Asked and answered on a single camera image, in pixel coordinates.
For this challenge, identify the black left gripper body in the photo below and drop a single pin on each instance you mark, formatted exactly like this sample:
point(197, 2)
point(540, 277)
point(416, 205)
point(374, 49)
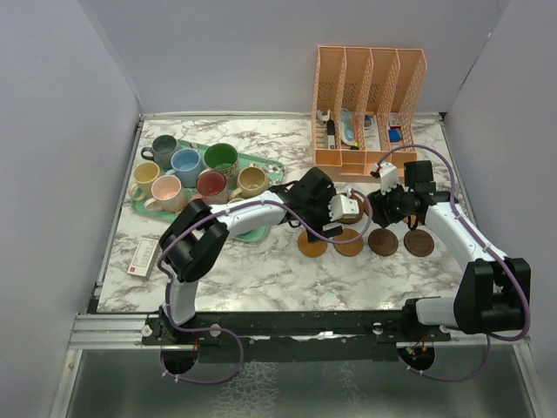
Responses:
point(317, 216)

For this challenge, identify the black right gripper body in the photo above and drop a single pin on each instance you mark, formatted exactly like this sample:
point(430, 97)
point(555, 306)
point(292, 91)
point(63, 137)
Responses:
point(393, 205)

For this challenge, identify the dark walnut coaster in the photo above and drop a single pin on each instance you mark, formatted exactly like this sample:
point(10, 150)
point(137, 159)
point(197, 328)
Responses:
point(383, 242)
point(419, 243)

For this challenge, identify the grooved brown wooden coaster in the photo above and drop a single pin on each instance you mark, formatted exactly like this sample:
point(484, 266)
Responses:
point(353, 219)

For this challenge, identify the light orange wooden coaster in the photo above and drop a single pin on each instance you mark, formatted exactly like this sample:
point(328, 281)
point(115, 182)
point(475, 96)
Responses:
point(311, 249)

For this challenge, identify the green floral mug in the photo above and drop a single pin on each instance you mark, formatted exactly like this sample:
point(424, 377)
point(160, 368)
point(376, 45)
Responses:
point(223, 158)

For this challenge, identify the pink red mug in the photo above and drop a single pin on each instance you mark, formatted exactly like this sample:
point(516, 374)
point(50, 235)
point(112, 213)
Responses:
point(212, 188)

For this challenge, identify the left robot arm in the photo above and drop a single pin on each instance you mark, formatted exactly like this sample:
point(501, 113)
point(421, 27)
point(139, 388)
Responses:
point(194, 240)

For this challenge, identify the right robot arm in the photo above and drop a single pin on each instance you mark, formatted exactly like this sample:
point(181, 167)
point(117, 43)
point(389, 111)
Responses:
point(494, 290)

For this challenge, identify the beige ceramic mug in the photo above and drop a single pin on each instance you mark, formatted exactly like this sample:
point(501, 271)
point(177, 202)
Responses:
point(251, 182)

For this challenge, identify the green floral tray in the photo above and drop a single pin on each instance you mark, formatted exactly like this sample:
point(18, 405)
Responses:
point(273, 168)

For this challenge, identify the peach plastic desk organizer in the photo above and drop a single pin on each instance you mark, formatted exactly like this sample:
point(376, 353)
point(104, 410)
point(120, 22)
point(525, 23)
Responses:
point(364, 100)

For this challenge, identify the light blue mug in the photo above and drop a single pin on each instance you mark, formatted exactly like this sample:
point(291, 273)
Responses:
point(186, 165)

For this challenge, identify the pale pink mug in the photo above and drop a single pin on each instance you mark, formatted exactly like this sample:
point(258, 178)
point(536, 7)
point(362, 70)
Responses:
point(167, 195)

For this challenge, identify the dark grey mug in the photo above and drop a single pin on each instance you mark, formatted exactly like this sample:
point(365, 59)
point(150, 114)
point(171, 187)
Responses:
point(161, 151)

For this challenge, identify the pale yellow mug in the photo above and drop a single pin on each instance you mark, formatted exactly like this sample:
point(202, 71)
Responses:
point(143, 177)

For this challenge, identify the white red staples box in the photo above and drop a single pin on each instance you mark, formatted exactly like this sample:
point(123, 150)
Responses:
point(143, 258)

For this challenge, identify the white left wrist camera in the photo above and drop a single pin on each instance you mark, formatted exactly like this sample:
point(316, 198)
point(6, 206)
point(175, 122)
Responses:
point(340, 206)

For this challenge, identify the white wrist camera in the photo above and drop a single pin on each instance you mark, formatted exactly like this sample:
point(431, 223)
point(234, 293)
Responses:
point(340, 206)
point(388, 176)

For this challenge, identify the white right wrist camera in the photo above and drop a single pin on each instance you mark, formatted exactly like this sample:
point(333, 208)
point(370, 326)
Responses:
point(388, 176)

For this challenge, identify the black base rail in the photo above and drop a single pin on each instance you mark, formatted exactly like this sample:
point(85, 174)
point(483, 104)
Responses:
point(293, 336)

